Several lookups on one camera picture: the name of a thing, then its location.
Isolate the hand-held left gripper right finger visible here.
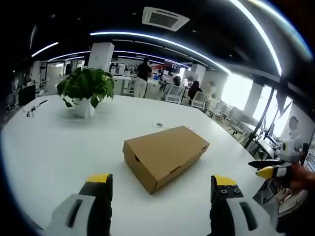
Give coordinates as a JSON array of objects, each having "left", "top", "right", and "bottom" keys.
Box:
[{"left": 209, "top": 174, "right": 279, "bottom": 236}]

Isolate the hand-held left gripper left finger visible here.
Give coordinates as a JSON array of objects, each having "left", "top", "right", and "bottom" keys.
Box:
[{"left": 45, "top": 173, "right": 114, "bottom": 236}]

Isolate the brown cardboard shoe box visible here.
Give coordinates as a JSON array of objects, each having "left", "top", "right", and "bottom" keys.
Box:
[{"left": 122, "top": 125, "right": 211, "bottom": 195}]

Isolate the person's right hand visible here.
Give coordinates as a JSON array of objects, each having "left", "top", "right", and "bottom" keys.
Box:
[{"left": 275, "top": 162, "right": 315, "bottom": 192}]

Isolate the grey chair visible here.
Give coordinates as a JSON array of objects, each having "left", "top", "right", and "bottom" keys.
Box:
[{"left": 252, "top": 181, "right": 310, "bottom": 218}]

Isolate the black tripod stand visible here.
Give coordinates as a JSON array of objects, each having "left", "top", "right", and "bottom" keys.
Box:
[{"left": 243, "top": 86, "right": 276, "bottom": 148}]

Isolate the bright window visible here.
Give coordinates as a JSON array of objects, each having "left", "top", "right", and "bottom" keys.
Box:
[{"left": 220, "top": 73, "right": 254, "bottom": 109}]

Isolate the white mesh office chair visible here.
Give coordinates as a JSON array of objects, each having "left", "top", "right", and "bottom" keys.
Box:
[
  {"left": 191, "top": 91, "right": 209, "bottom": 109},
  {"left": 164, "top": 84, "right": 186, "bottom": 104}
]

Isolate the black and white desk tool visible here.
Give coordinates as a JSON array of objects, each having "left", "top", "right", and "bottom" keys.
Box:
[{"left": 24, "top": 99, "right": 49, "bottom": 118}]

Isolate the long ceiling light strip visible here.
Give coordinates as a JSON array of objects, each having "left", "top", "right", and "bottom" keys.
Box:
[
  {"left": 89, "top": 31, "right": 233, "bottom": 75},
  {"left": 228, "top": 0, "right": 283, "bottom": 77}
]

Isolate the black monitor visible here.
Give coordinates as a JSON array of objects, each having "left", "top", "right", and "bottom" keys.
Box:
[{"left": 18, "top": 84, "right": 36, "bottom": 107}]

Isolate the potted green plant white pot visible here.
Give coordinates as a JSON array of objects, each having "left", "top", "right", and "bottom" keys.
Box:
[{"left": 57, "top": 67, "right": 115, "bottom": 118}]

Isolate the white pillar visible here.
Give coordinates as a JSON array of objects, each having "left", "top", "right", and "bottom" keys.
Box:
[{"left": 88, "top": 42, "right": 115, "bottom": 73}]

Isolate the short ceiling light strip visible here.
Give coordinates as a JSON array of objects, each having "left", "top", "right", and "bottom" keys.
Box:
[{"left": 31, "top": 41, "right": 60, "bottom": 58}]

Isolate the ceiling air conditioner vent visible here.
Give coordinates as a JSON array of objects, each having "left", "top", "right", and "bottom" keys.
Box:
[{"left": 141, "top": 6, "right": 191, "bottom": 32}]

